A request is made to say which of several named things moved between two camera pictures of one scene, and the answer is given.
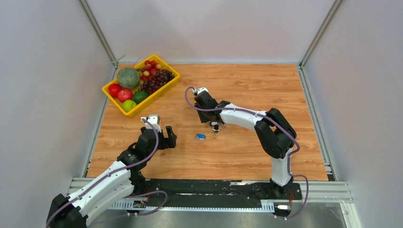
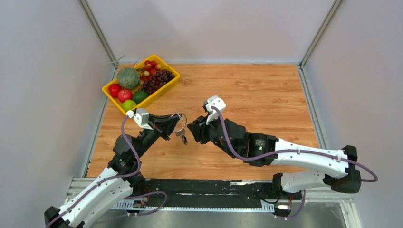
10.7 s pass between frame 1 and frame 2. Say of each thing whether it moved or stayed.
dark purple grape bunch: stayed
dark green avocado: stayed
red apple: stayed
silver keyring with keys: moved
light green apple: stayed
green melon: stayed
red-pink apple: stayed
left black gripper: moved
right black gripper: moved
